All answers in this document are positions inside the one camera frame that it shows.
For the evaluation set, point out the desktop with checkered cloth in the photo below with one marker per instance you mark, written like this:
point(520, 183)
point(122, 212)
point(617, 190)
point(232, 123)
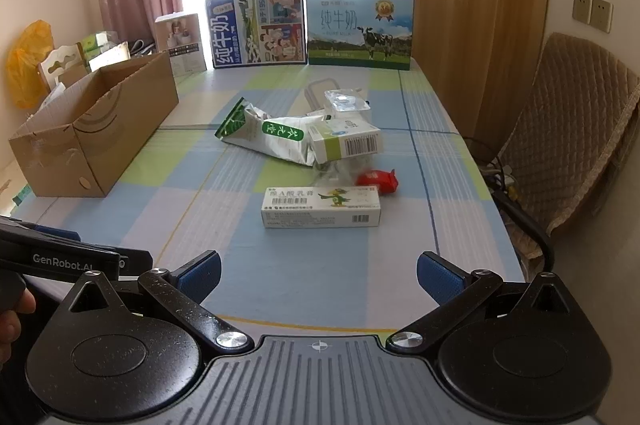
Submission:
point(250, 265)

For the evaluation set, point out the green tissue box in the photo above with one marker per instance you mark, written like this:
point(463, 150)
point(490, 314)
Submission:
point(95, 47)

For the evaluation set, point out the small white picture box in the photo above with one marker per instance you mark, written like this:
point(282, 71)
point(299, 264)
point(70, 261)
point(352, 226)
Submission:
point(180, 40)

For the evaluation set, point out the white green medicine box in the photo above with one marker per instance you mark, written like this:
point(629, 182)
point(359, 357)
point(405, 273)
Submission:
point(345, 145)

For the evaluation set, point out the brown quilted padded chair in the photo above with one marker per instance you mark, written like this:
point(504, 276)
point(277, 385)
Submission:
point(575, 115)

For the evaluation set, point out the yellow plastic bag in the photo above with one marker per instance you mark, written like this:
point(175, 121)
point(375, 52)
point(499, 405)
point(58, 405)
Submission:
point(30, 70)

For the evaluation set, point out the blue illustrated milk carton box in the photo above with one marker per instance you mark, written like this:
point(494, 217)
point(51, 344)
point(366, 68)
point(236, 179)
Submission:
point(250, 30)

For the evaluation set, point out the person's left hand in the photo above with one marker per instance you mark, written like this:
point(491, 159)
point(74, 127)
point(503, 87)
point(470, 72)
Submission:
point(10, 335)

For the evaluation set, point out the green silver foil bag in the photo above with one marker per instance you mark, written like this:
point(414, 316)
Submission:
point(280, 140)

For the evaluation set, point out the cow print milk carton box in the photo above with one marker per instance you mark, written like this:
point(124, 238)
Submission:
point(350, 30)

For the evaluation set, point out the red snack packet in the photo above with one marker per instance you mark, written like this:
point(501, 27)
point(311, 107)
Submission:
point(377, 180)

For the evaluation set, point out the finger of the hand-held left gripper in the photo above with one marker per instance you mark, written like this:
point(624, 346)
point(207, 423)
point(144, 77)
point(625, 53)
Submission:
point(135, 262)
point(62, 235)

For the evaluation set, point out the white power strip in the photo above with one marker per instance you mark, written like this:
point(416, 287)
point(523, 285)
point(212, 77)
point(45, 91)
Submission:
point(505, 180)

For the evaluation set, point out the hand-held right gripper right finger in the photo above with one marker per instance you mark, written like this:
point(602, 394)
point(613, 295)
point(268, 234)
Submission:
point(440, 277)

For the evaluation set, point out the clear plastic bag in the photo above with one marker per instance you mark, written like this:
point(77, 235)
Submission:
point(340, 172)

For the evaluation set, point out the white square night light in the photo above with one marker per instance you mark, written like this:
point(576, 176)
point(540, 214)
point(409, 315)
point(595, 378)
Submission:
point(345, 102)

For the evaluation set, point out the white carved chair back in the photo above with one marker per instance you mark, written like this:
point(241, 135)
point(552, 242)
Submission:
point(52, 65)

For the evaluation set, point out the brown cardboard box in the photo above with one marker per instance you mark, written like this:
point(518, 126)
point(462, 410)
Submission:
point(125, 105)

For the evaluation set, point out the beige wall switch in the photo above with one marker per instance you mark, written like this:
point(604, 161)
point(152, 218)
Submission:
point(581, 7)
point(601, 15)

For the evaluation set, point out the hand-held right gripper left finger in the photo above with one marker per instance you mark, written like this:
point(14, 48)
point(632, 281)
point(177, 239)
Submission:
point(200, 277)

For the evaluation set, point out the long white ointment box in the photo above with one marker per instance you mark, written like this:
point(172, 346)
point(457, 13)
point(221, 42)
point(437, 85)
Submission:
point(310, 205)

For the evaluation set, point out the brown curtain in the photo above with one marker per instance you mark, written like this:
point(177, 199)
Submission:
point(475, 5)

